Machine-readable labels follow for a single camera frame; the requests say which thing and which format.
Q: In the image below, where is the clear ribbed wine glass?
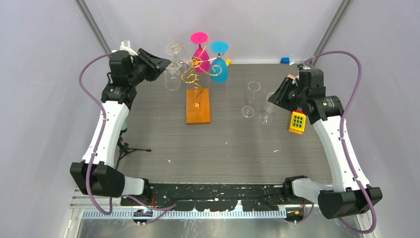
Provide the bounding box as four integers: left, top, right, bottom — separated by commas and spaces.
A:
259, 92, 278, 124

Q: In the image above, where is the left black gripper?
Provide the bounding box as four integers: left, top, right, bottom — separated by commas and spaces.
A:
129, 49, 171, 86

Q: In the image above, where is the blue wine glass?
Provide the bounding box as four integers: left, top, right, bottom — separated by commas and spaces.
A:
210, 41, 229, 83

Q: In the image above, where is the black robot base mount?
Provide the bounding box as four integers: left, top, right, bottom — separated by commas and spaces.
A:
121, 183, 315, 224

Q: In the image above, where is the pink wine glass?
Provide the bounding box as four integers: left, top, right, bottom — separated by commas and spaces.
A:
190, 32, 210, 73

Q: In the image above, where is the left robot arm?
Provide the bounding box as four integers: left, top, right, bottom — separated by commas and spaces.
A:
70, 49, 171, 205

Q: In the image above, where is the mint green cup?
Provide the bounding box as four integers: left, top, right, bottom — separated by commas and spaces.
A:
120, 121, 127, 133

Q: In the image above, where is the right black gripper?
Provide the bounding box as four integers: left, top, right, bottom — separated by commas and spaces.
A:
268, 77, 308, 112

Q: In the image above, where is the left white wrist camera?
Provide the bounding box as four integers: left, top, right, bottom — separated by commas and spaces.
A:
111, 40, 138, 56

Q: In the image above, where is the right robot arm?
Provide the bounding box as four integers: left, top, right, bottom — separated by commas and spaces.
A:
268, 69, 383, 219

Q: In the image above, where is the blue toy block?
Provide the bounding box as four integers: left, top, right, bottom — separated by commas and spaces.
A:
280, 57, 290, 64

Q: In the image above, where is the clear flute glass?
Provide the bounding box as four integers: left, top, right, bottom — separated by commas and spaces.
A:
241, 81, 261, 118

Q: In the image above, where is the gold wire wine glass rack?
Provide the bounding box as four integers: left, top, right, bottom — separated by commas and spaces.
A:
174, 44, 225, 95

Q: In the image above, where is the small black tripod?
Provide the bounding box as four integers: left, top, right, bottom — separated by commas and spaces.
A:
115, 135, 152, 170

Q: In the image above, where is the colourful toy brick building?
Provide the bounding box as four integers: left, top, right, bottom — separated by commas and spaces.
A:
288, 108, 307, 134

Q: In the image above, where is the orange wooden rack base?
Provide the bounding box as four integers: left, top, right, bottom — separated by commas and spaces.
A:
186, 88, 211, 125

